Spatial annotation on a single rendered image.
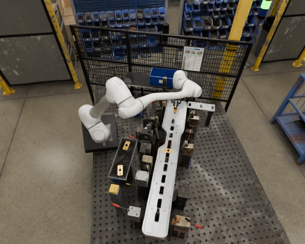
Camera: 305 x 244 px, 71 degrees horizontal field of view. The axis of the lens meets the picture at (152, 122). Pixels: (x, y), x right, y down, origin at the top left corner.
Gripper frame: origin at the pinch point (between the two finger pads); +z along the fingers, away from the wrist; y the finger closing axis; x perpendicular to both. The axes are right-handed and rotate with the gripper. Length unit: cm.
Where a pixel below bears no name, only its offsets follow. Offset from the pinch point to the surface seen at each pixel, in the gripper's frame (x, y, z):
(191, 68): 54, 11, -7
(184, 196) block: -87, 18, 8
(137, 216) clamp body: -109, -13, 5
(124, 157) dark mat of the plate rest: -69, -33, -5
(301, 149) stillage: 43, 176, 94
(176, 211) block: -89, 15, 41
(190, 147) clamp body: -42.8, 18.6, 6.5
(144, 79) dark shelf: 44, -41, 8
